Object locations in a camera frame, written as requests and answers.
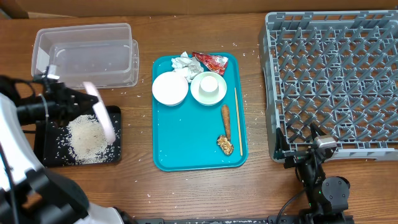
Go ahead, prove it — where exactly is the grey dishwasher rack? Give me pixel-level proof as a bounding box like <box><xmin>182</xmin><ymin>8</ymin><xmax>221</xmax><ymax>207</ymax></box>
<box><xmin>259</xmin><ymin>10</ymin><xmax>397</xmax><ymax>162</ymax></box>

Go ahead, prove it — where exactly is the red snack wrapper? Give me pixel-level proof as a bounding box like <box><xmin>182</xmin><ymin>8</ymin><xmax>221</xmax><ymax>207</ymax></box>
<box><xmin>192</xmin><ymin>52</ymin><xmax>228</xmax><ymax>76</ymax></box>

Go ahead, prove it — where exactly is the white bowl left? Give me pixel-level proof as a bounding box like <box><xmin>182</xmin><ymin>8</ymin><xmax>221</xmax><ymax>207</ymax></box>
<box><xmin>152</xmin><ymin>72</ymin><xmax>189</xmax><ymax>106</ymax></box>

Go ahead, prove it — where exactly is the brown food scrap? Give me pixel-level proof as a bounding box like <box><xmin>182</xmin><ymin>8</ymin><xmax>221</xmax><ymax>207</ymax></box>
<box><xmin>216</xmin><ymin>135</ymin><xmax>234</xmax><ymax>156</ymax></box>

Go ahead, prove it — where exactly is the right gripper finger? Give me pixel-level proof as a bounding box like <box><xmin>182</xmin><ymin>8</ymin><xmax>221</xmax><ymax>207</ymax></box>
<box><xmin>310</xmin><ymin>123</ymin><xmax>326</xmax><ymax>139</ymax></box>
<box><xmin>275</xmin><ymin>128</ymin><xmax>289</xmax><ymax>152</ymax></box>

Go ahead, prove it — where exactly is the small white cup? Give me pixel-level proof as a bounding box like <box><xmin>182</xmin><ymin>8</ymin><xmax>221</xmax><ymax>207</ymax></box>
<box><xmin>200</xmin><ymin>76</ymin><xmax>218</xmax><ymax>96</ymax></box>

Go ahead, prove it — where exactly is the clear plastic bin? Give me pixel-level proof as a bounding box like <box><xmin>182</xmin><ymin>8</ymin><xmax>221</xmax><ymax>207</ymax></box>
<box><xmin>31</xmin><ymin>23</ymin><xmax>139</xmax><ymax>90</ymax></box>

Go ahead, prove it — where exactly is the pile of white rice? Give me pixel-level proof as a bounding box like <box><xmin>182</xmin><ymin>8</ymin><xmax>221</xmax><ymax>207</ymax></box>
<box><xmin>46</xmin><ymin>113</ymin><xmax>121</xmax><ymax>165</ymax></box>

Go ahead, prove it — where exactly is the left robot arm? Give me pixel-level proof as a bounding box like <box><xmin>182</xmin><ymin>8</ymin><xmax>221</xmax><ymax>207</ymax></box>
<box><xmin>1</xmin><ymin>74</ymin><xmax>136</xmax><ymax>224</ymax></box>

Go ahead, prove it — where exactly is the large white plate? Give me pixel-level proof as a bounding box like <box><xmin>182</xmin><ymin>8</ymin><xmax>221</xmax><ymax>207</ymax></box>
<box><xmin>83</xmin><ymin>82</ymin><xmax>116</xmax><ymax>145</ymax></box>

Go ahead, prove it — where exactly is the white bowl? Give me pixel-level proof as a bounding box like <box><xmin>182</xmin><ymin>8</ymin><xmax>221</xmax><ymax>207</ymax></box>
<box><xmin>190</xmin><ymin>72</ymin><xmax>228</xmax><ymax>106</ymax></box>
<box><xmin>152</xmin><ymin>72</ymin><xmax>189</xmax><ymax>106</ymax></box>

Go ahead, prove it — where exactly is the wooden chopstick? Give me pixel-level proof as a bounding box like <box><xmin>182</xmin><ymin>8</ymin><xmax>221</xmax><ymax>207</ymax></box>
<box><xmin>234</xmin><ymin>87</ymin><xmax>243</xmax><ymax>157</ymax></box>

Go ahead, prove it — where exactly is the teal serving tray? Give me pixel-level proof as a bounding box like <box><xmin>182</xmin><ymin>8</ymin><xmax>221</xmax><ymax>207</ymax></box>
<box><xmin>152</xmin><ymin>52</ymin><xmax>249</xmax><ymax>172</ymax></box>

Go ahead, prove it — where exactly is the orange carrot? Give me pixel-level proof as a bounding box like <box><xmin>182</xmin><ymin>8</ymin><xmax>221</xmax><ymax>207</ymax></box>
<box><xmin>221</xmin><ymin>105</ymin><xmax>231</xmax><ymax>141</ymax></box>

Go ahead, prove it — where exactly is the black plastic tray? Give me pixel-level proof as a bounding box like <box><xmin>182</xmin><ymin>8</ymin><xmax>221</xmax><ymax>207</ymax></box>
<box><xmin>32</xmin><ymin>105</ymin><xmax>122</xmax><ymax>169</ymax></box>

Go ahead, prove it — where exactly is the crumpled white napkin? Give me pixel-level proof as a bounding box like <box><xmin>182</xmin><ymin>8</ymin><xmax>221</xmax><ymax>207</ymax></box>
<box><xmin>171</xmin><ymin>52</ymin><xmax>204</xmax><ymax>83</ymax></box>

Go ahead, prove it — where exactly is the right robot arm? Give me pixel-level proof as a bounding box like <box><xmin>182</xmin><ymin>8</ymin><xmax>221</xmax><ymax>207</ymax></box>
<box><xmin>267</xmin><ymin>123</ymin><xmax>354</xmax><ymax>224</ymax></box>

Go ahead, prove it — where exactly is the white bowl right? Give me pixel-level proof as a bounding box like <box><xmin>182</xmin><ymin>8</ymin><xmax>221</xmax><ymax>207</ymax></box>
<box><xmin>190</xmin><ymin>72</ymin><xmax>228</xmax><ymax>106</ymax></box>

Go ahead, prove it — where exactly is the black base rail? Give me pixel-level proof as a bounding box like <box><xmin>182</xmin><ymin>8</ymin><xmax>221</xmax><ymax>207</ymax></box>
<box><xmin>133</xmin><ymin>215</ymin><xmax>354</xmax><ymax>224</ymax></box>

